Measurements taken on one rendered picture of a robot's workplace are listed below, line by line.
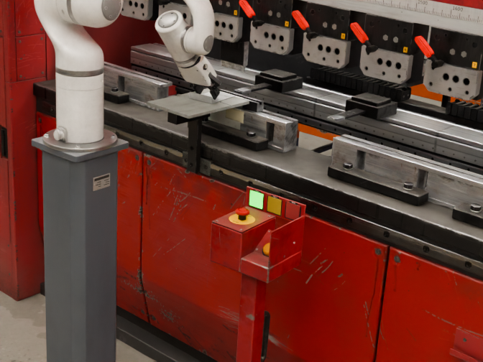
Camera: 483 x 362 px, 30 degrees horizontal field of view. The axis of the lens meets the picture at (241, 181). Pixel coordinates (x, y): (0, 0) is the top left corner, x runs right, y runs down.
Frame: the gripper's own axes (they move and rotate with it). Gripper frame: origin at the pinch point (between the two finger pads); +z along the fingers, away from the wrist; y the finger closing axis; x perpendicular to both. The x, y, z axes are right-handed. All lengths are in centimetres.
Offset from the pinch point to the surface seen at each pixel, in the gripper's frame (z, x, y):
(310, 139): 248, -137, 106
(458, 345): 24, 42, -95
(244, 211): -1.1, 35.5, -34.2
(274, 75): 18.8, -23.6, -5.3
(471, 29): -27, -18, -81
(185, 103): -2.9, 7.8, 2.0
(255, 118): 9.8, -0.5, -14.1
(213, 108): -2.2, 7.0, -7.7
